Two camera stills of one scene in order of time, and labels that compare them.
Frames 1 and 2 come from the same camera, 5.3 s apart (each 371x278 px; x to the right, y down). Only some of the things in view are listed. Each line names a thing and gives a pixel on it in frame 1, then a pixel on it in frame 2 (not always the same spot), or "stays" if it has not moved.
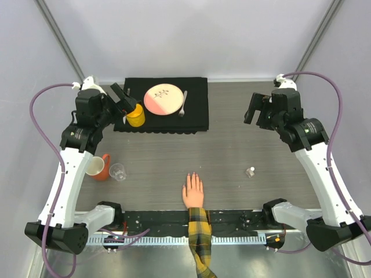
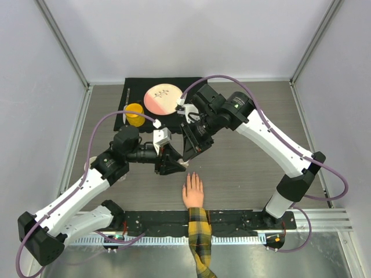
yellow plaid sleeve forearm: [200, 229] stays
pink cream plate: [163, 99] stays
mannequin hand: [193, 196] stays
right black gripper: [257, 101] → [192, 143]
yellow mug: [137, 117] stays
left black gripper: [126, 103] → [166, 165]
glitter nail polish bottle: [250, 172] → [184, 163]
